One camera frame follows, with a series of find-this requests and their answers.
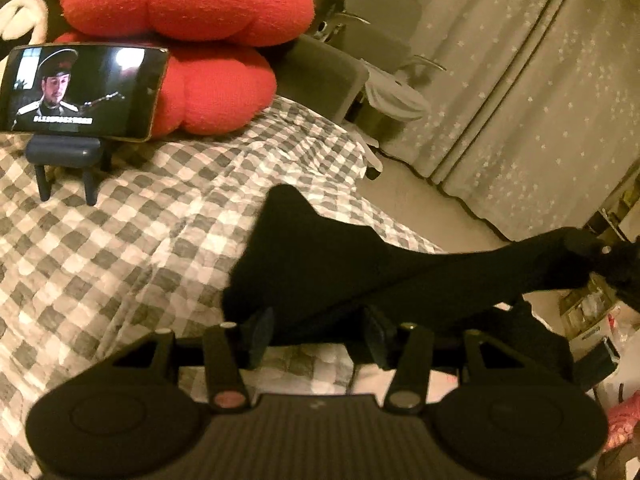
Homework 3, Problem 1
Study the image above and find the lower red puffy cushion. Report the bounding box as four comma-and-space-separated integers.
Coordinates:
54, 31, 279, 140

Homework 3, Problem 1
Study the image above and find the black and white raglan shirt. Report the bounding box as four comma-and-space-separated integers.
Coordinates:
221, 184, 606, 379

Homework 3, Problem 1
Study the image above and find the wooden shelf unit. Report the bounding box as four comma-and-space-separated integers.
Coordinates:
560, 160, 639, 339

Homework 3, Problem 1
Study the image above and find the grey office chair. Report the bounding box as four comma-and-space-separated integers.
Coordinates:
311, 0, 445, 179

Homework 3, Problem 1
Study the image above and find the red puffy cushion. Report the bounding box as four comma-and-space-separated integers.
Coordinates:
54, 31, 279, 140
61, 0, 314, 48

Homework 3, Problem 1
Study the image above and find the upper red puffy cushion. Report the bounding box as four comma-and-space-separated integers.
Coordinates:
61, 0, 314, 48

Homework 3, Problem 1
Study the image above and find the grey checkered quilt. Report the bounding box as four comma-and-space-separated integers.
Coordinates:
1, 98, 436, 479

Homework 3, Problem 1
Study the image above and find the dark grey sofa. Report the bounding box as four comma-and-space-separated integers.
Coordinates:
260, 35, 369, 125

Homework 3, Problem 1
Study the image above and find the white cardboard box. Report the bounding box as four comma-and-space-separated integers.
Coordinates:
570, 310, 620, 362

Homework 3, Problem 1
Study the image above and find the white plush toy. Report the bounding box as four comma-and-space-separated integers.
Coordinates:
1, 0, 49, 74

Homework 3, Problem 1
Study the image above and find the smartphone playing video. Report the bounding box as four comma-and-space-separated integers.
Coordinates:
1, 42, 169, 142

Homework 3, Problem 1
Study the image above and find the dark blue phone stand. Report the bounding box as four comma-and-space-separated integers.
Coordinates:
25, 134, 112, 206

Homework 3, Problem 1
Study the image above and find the grey star curtain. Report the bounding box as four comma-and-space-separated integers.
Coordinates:
381, 0, 639, 240

